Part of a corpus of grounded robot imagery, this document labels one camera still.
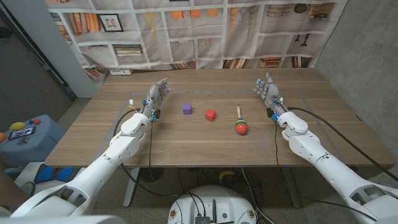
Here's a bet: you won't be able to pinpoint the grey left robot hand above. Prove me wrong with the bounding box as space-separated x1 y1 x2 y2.
139 77 172 121

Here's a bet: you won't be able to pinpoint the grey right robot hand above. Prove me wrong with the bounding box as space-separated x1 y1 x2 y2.
253 72 289 121

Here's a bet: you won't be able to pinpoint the red magnetic cube block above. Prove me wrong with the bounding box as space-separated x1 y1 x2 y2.
205 108 217 123

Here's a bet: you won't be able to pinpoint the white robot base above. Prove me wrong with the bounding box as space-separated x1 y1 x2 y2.
167 185 258 224

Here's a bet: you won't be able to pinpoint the red green wooden maraca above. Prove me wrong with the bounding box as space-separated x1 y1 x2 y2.
234 106 249 135

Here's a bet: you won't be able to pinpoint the yellow banana toy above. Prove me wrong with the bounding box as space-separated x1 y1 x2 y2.
218 170 236 184

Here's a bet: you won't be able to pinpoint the white power strip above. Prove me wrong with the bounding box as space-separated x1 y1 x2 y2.
109 68 134 76

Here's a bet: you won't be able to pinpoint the printed bookshelf backdrop cloth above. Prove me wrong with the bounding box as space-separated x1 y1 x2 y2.
45 0 349 78

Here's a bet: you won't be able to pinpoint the black round floor fan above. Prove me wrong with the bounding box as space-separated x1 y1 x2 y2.
139 167 165 183

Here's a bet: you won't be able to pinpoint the grey table leg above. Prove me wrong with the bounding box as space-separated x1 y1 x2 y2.
123 167 141 208
281 166 302 208

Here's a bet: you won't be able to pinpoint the blue-grey ottoman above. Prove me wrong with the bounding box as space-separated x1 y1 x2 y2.
0 114 66 167

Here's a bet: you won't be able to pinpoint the blue cushion pads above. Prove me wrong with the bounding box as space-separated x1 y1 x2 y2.
34 164 75 184

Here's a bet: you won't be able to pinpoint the black smartphone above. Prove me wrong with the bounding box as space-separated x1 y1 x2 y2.
8 126 37 141

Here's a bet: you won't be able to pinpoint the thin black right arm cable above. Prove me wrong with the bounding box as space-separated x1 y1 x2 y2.
274 120 379 222

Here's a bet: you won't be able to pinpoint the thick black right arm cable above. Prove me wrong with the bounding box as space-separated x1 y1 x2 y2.
287 106 398 183

